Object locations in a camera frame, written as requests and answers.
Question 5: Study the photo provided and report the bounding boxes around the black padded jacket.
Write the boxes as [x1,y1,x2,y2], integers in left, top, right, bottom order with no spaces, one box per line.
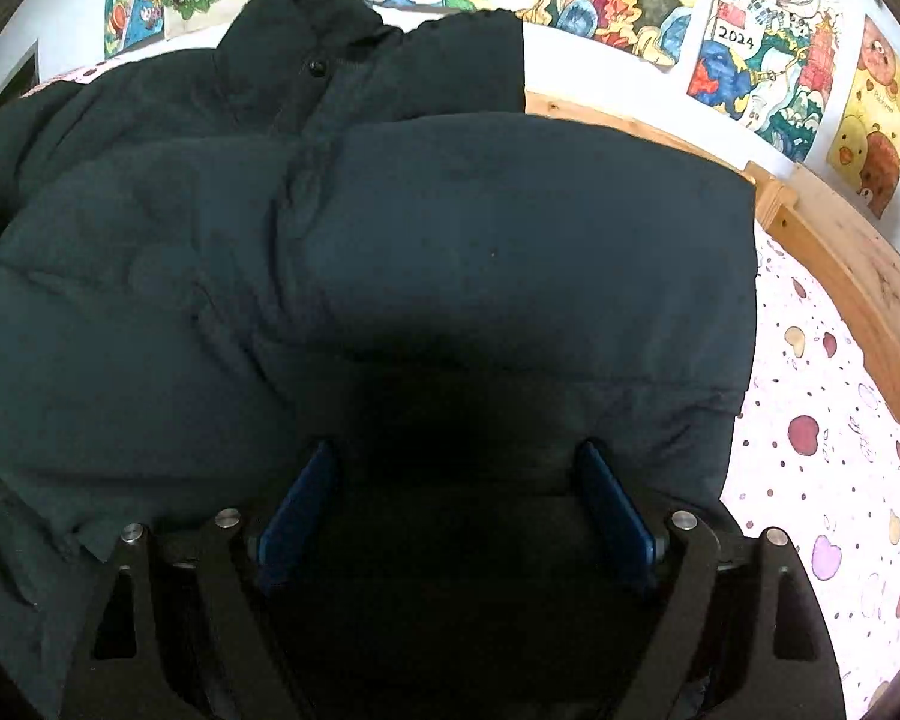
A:
[0,0,756,718]

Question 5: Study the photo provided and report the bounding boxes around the pink apple-print quilt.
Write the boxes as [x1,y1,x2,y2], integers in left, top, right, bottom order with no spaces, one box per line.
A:
[22,58,900,720]

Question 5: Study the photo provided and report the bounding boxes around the yellow bear drawing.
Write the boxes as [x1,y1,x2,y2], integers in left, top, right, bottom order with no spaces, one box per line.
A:
[826,16,900,220]

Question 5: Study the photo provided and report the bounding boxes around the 2024 dragon drawing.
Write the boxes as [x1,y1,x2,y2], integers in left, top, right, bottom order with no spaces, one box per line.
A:
[686,0,839,163]

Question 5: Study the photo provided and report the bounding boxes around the wooden bed frame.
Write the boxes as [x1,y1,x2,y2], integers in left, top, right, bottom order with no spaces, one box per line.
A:
[523,88,900,467]

